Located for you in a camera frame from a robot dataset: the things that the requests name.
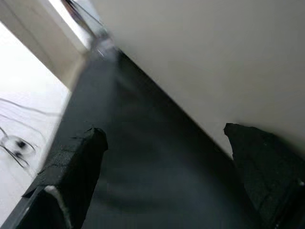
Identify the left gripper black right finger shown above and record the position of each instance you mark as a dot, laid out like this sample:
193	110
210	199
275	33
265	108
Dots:
262	171

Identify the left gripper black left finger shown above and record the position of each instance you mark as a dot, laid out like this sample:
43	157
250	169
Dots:
78	167

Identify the white plastic children table top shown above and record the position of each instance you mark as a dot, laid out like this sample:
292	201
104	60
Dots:
214	59

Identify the black power adapter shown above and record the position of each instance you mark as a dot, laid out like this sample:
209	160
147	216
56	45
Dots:
21	144

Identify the black tablecloth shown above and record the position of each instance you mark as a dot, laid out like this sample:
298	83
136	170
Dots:
143	143

